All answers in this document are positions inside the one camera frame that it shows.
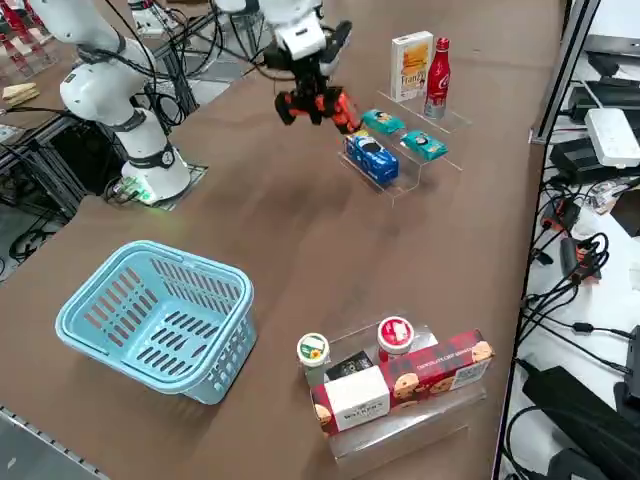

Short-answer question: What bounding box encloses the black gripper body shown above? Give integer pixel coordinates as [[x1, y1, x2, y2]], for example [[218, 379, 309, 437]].
[[292, 52, 335, 96]]

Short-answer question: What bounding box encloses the orange black barcode scanner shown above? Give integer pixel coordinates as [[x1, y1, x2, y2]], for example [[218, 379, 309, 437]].
[[273, 87, 362, 135]]

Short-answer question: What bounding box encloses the blue Oreo cookie box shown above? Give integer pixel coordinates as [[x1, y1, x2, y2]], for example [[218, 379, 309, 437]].
[[342, 130, 400, 182]]

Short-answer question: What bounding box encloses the red Coca-Cola bottle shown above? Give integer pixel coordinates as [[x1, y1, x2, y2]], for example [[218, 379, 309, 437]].
[[423, 37, 452, 120]]

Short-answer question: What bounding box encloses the light blue shopping basket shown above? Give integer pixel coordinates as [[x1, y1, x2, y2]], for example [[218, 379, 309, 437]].
[[53, 239, 259, 406]]

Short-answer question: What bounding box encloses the teal cartoon snack packet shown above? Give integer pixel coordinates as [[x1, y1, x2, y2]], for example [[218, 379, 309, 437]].
[[360, 108, 406, 136], [399, 130, 449, 162]]

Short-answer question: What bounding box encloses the white wafer cookie box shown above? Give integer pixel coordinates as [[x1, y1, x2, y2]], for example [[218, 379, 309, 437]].
[[390, 30, 435, 104]]

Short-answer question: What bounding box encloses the clear acrylic stepped shelf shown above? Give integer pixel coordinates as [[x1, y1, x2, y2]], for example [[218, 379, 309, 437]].
[[337, 88, 474, 207], [299, 322, 489, 469]]

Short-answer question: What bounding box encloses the small black box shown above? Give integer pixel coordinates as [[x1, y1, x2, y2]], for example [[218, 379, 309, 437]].
[[324, 351, 376, 384]]

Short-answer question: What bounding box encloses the red plaid cookie box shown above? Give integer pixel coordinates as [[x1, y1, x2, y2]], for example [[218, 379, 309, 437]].
[[309, 328, 496, 439]]

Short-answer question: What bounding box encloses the white power strip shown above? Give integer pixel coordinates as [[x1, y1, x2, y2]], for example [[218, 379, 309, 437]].
[[583, 107, 640, 169]]

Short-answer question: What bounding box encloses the long black arm cable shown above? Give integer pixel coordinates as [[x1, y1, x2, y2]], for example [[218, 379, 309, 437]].
[[114, 0, 281, 131]]

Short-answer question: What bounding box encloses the aluminium profile post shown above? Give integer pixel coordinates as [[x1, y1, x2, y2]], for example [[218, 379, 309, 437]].
[[529, 0, 601, 146]]

